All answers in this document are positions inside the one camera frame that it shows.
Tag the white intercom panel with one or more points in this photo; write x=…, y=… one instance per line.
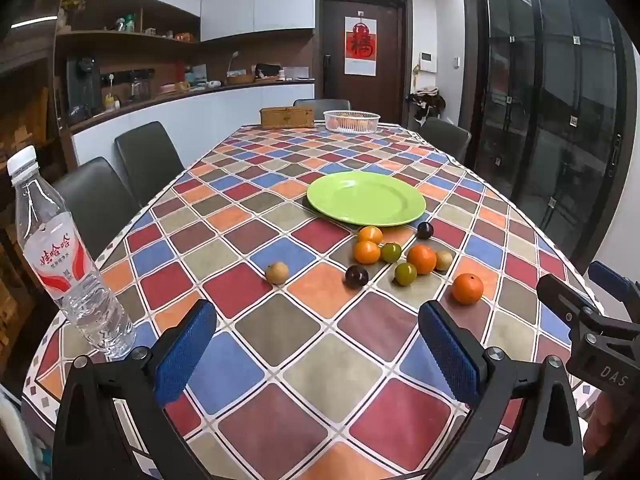
x=426, y=61

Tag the white desk lamp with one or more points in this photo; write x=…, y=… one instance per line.
x=232, y=60

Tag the green plum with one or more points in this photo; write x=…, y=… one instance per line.
x=391, y=252
x=405, y=273

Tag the orange mandarin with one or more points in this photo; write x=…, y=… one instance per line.
x=370, y=234
x=366, y=252
x=468, y=288
x=421, y=259

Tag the dark wooden door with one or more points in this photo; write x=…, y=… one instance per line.
x=387, y=60

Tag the woven wooden box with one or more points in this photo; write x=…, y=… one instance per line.
x=286, y=117

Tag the white plastic basket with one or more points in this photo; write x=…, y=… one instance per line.
x=351, y=122

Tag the clear plastic water bottle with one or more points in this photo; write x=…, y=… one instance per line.
x=55, y=260

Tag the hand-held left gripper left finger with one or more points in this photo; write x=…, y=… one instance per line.
x=185, y=355

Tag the checkered colourful tablecloth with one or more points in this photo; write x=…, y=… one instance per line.
x=300, y=320

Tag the white counter cabinet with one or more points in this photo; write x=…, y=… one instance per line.
x=215, y=115

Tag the black counter bag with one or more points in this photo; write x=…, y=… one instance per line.
x=267, y=71

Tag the red wall calendar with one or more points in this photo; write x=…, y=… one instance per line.
x=361, y=45

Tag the green plate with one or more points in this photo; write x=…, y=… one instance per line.
x=365, y=197

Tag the tan round fruit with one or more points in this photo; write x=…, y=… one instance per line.
x=277, y=273
x=443, y=260

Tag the dark bag pile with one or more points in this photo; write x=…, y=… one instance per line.
x=427, y=102

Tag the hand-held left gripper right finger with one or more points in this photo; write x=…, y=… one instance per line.
x=450, y=355

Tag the white upper cabinets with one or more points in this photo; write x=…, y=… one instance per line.
x=250, y=0

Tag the woven counter basket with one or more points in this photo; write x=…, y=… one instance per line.
x=240, y=79

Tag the dark purple plum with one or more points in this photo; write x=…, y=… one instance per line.
x=356, y=276
x=425, y=230

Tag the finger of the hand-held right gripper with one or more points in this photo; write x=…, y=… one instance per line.
x=612, y=280
x=562, y=295

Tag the person's right hand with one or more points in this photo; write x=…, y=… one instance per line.
x=600, y=425

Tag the dark glass sliding doors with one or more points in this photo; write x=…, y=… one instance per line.
x=550, y=110

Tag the black coffee machine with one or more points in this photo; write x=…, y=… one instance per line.
x=84, y=87

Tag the grey dining chair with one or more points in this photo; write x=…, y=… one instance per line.
x=95, y=200
x=322, y=103
x=445, y=137
x=147, y=157

